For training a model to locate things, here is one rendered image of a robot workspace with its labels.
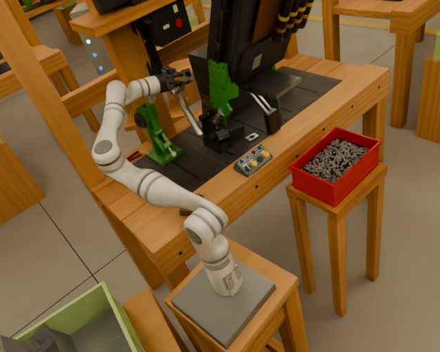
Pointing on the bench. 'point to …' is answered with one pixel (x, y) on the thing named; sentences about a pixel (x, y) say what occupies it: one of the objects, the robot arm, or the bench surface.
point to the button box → (251, 161)
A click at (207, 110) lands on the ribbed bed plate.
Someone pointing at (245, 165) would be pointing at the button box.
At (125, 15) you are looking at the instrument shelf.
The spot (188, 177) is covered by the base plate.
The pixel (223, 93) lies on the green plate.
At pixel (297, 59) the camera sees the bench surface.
